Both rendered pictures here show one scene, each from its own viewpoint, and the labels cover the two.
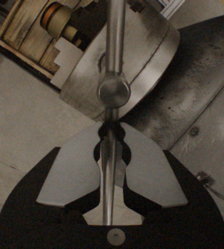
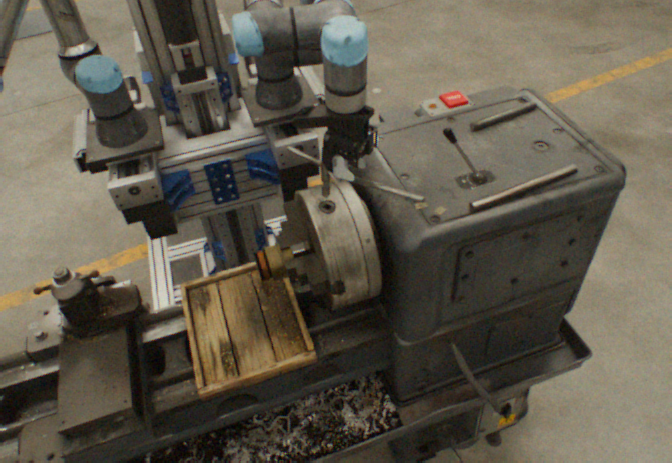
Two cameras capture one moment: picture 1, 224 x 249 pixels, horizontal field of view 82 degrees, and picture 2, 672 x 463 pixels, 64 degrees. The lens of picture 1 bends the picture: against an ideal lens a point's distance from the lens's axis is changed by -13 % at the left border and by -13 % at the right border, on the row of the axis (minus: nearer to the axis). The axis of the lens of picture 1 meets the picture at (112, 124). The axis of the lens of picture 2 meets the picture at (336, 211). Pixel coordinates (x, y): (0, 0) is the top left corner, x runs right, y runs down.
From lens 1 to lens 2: 109 cm
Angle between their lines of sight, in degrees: 59
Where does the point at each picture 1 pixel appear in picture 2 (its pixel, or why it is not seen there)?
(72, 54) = (304, 260)
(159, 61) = (343, 186)
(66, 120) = not seen: outside the picture
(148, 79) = (350, 193)
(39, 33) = (247, 341)
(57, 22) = (273, 253)
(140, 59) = (335, 192)
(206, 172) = (462, 174)
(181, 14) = not seen: hidden behind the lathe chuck
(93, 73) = (326, 218)
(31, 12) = (216, 334)
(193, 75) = (365, 171)
